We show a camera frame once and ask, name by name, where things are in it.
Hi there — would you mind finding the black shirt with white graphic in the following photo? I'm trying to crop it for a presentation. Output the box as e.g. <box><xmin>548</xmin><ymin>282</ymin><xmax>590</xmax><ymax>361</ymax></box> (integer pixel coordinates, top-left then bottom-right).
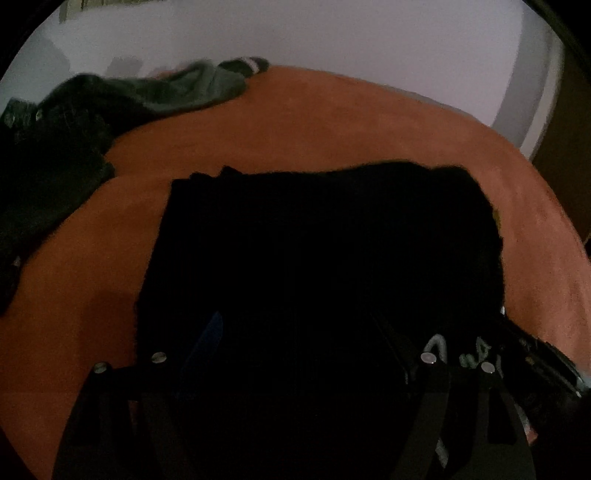
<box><xmin>54</xmin><ymin>162</ymin><xmax>535</xmax><ymax>479</ymax></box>

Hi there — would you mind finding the dark striped sock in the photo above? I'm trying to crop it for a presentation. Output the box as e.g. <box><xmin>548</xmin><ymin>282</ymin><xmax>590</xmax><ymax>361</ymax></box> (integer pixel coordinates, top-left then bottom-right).
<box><xmin>218</xmin><ymin>57</ymin><xmax>270</xmax><ymax>78</ymax></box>

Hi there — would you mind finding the dark jeans pile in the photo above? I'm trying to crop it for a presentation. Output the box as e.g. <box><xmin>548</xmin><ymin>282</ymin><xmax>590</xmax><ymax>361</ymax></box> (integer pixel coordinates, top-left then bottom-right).
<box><xmin>1</xmin><ymin>74</ymin><xmax>149</xmax><ymax>311</ymax></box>

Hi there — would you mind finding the orange fleece bed blanket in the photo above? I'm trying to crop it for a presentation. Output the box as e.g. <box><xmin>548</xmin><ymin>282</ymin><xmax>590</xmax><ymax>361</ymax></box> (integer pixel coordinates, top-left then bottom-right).
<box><xmin>1</xmin><ymin>66</ymin><xmax>590</xmax><ymax>479</ymax></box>

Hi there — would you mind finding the grey-green fleece garment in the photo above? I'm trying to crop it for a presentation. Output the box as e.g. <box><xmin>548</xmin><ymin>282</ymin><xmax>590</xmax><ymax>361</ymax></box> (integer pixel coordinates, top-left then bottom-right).
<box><xmin>104</xmin><ymin>60</ymin><xmax>246</xmax><ymax>114</ymax></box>

